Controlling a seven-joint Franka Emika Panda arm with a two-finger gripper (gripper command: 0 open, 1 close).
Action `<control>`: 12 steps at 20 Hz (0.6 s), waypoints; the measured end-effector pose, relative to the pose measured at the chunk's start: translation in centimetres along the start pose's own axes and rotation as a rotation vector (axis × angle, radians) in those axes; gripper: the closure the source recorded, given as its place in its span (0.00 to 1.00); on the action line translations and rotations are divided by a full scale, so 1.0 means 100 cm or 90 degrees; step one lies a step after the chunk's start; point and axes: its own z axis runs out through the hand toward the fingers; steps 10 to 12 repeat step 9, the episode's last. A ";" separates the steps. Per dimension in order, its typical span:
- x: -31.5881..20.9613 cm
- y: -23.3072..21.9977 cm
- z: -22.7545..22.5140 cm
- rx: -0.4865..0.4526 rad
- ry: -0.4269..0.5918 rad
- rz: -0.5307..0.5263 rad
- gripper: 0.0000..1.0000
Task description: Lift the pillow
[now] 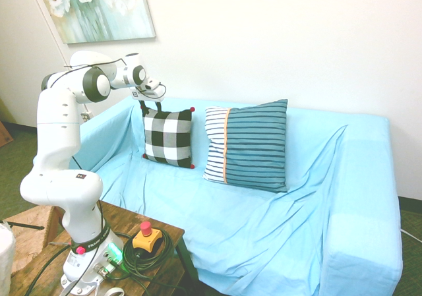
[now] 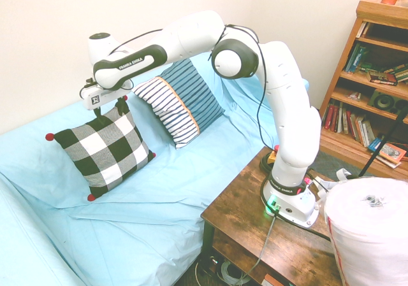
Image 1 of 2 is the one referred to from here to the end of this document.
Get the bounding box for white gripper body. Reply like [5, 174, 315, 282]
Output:
[131, 83, 167, 102]

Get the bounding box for black white checkered pillow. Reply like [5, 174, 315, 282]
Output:
[140, 104, 196, 170]

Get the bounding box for blue striped pillow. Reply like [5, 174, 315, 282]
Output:
[202, 98, 289, 194]

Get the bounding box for floral canvas painting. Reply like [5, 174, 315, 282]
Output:
[26, 0, 157, 45]

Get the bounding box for wooden side table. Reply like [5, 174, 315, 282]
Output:
[9, 199, 200, 296]

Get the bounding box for yellow emergency stop button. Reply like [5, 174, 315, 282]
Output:
[132, 222, 163, 254]

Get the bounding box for light blue covered sofa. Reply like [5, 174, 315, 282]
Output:
[65, 95, 404, 296]

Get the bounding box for brown wooden board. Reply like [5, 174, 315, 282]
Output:
[0, 120, 15, 148]

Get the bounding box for woven wicker stool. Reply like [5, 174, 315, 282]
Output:
[2, 204, 65, 275]

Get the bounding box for black tripod rod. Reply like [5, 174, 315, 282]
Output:
[0, 220, 45, 231]

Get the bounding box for white fluffy object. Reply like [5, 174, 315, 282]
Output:
[0, 222, 16, 296]

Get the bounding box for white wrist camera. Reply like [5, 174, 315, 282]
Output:
[141, 77, 162, 93]

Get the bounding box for coiled dark green cable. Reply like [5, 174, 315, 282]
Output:
[122, 227, 186, 292]

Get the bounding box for white floor cable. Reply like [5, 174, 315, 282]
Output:
[400, 227, 422, 240]

